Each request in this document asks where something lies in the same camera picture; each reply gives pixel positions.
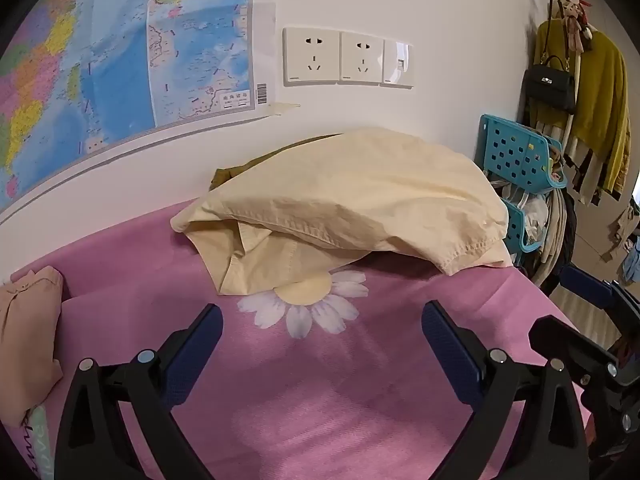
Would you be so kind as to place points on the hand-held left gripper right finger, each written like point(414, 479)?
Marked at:
point(450, 350)

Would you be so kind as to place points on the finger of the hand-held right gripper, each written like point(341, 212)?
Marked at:
point(585, 285)
point(560, 340)

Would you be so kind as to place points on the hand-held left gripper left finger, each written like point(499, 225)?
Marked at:
point(197, 345)

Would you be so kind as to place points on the peach pink shirt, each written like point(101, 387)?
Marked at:
point(25, 335)

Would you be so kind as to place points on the cream yellow shirt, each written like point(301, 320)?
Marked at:
point(350, 195)

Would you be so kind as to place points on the light blue garment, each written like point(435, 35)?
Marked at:
point(632, 262)

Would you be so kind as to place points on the beige cloth bundle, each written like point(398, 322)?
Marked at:
point(550, 240)

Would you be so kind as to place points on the beige hanging coat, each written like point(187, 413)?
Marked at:
point(620, 225)

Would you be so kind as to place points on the cream brown striped garment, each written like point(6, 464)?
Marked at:
point(590, 175)

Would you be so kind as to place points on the pink floral bedsheet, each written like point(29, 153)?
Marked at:
point(350, 410)

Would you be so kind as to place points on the blue perforated plastic rack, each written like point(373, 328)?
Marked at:
point(515, 155)

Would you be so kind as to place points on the olive green garment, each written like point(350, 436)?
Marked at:
point(225, 176)

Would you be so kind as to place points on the mustard yellow sweater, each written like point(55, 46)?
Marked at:
point(600, 90)

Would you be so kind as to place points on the black handbag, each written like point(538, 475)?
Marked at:
point(547, 85)

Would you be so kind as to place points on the plush doll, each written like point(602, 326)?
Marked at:
point(570, 22)

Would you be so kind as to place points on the colourful wall map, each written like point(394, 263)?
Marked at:
point(125, 60)

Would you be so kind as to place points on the white wall socket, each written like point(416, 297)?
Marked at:
point(362, 57)
point(312, 55)

